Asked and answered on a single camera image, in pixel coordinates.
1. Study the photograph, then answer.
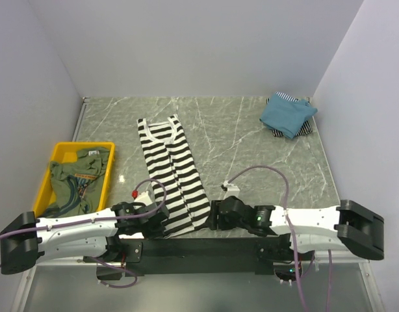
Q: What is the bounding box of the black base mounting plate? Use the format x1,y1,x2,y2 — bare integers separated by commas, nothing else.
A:
82,238,317,281

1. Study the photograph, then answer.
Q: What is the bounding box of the blue white striped folded garment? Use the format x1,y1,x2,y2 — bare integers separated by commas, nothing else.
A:
276,92,299,102

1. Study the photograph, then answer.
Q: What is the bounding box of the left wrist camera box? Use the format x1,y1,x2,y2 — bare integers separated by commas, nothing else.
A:
131,190,155,206

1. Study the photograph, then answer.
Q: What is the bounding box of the teal ribbed tank top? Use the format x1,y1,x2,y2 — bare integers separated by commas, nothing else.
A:
259,92,318,139

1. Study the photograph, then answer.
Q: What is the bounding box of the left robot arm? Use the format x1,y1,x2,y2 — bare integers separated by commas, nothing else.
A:
0,201,170,275

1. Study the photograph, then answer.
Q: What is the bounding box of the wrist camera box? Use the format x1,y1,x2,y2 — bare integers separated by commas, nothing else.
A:
222,181,240,199
131,190,155,206

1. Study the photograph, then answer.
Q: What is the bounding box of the dark striped folded garment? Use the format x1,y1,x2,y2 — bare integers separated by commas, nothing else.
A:
271,120,313,137

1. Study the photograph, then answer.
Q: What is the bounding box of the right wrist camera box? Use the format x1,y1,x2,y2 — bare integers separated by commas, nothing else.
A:
222,181,240,199

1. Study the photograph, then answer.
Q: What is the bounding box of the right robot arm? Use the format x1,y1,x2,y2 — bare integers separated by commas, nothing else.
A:
208,196,384,261

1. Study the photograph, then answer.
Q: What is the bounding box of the olive green garment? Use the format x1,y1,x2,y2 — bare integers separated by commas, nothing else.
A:
41,146,110,218

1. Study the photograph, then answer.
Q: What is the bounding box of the aluminium rail frame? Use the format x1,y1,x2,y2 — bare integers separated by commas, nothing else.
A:
36,250,370,267

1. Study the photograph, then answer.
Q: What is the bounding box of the yellow plastic bin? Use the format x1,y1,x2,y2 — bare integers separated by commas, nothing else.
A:
33,142,115,218

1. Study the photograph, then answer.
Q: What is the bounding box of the black white striped garment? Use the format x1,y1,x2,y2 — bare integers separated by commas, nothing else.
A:
137,114,211,237

